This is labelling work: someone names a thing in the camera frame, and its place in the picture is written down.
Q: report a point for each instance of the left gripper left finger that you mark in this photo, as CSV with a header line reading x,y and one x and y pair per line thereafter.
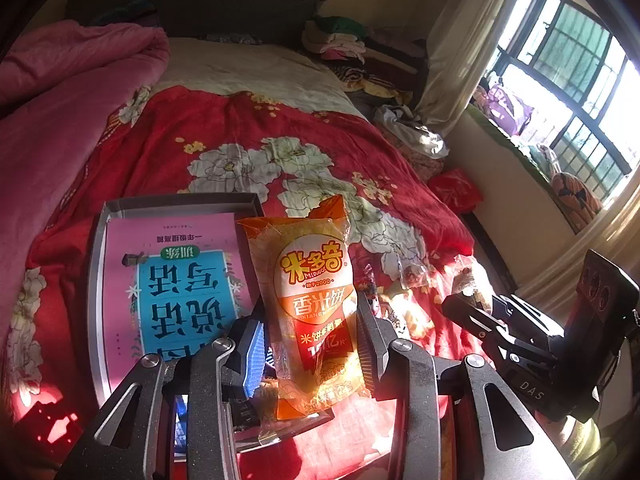
x,y
243,370

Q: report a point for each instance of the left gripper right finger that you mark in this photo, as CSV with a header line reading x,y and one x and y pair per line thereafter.
x,y
374,336

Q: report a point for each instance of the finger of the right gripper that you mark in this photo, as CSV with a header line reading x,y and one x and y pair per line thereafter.
x,y
462,310

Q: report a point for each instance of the clear bag of golden snacks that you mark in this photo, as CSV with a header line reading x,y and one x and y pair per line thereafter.
x,y
473,283

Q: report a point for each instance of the orange rice cracker packet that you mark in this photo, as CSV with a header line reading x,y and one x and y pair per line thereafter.
x,y
306,280

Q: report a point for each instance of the clear bag of red candies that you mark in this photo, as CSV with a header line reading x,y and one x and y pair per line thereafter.
x,y
415,273

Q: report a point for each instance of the red floral blanket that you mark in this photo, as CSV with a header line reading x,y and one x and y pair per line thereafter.
x,y
188,142

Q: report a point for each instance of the pink and blue book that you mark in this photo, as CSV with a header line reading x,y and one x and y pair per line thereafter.
x,y
170,285

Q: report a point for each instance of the grey metal tray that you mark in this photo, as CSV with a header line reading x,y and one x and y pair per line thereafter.
x,y
254,422

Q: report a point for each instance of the orange patterned cushion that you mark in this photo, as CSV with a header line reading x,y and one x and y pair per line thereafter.
x,y
577,201

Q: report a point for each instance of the grey crumpled garment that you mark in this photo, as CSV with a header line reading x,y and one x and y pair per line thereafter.
x,y
409,130

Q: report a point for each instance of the purple item on windowsill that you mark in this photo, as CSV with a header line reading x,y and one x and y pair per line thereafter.
x,y
503,107

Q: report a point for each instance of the pile of folded clothes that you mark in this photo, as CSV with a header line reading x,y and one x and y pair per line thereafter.
x,y
373,61

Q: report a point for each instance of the window with metal bars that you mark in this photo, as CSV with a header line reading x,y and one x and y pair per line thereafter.
x,y
560,58

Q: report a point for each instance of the beige curtain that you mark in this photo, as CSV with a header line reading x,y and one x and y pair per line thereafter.
x,y
459,47

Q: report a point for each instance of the pink quilt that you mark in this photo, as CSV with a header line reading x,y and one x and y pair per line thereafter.
x,y
59,84

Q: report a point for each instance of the dark headboard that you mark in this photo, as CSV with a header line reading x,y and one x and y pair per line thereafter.
x,y
268,21

